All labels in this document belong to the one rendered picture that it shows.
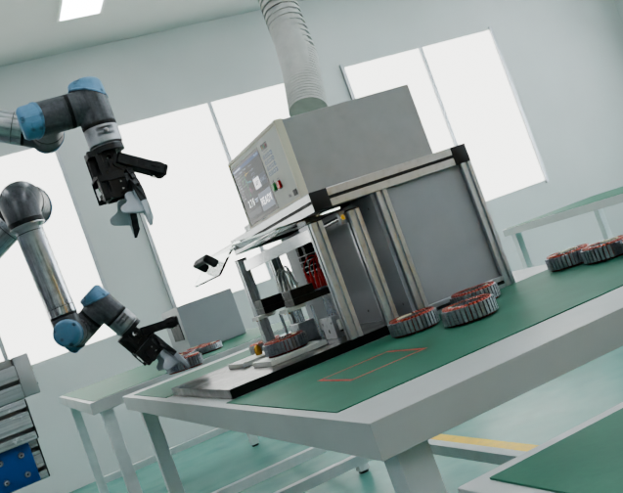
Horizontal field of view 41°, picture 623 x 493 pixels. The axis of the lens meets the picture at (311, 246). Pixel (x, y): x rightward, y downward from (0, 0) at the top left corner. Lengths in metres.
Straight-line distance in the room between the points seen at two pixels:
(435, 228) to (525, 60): 6.87
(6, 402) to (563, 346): 1.18
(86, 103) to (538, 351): 1.11
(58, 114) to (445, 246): 0.93
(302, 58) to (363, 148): 1.46
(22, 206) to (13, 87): 4.73
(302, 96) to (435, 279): 1.54
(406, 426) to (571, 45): 8.30
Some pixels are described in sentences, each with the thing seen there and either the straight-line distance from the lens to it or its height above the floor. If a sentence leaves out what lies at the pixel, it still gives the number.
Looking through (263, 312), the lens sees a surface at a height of 0.89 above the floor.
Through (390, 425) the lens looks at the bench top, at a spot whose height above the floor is 0.73.
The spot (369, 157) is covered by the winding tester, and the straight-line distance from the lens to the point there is 2.07.
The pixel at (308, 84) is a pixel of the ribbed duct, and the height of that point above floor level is 1.66.
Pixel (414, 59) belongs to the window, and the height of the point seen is 2.51.
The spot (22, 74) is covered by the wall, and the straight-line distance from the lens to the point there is 7.07.
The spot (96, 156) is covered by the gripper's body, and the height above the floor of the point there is 1.33.
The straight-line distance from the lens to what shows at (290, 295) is 2.01.
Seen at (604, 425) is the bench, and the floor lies 0.75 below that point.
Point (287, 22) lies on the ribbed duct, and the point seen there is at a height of 1.96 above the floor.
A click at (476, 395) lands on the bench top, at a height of 0.72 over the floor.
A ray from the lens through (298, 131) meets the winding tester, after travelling 2.02.
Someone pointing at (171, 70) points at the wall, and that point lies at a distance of 7.24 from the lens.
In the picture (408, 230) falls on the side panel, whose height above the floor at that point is 0.96.
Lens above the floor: 0.95
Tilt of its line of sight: 2 degrees up
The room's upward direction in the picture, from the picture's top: 20 degrees counter-clockwise
